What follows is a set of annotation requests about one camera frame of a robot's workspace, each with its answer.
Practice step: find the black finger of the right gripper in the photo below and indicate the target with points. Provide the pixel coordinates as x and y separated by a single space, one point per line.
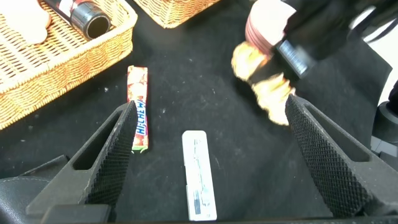
267 71

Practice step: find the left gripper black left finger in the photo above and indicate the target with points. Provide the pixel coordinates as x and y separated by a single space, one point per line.
102 161

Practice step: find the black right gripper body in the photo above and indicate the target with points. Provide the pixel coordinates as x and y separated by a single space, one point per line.
317 34

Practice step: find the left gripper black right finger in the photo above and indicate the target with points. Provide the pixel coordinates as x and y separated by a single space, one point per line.
335 161

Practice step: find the striped bread roll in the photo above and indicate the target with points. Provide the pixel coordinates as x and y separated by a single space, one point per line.
273 99

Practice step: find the pink bowl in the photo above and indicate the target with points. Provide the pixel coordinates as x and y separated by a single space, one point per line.
267 25

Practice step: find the black leather glasses case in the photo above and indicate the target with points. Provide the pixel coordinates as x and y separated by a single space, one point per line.
15 199

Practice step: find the black tablecloth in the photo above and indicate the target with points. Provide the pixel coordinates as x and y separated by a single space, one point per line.
202 93

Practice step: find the red Hi-Chew candy pack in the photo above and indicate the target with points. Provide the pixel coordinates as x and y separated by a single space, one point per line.
137 84

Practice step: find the clear plastic cutlery case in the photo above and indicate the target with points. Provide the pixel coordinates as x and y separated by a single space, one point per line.
199 174

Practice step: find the black tube red label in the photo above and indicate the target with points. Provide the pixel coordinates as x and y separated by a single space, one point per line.
87 21

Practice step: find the pink tube white cap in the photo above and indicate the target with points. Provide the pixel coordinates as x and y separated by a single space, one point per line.
21 21

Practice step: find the black robot shoulder mount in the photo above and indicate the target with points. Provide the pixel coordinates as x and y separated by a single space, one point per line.
387 124

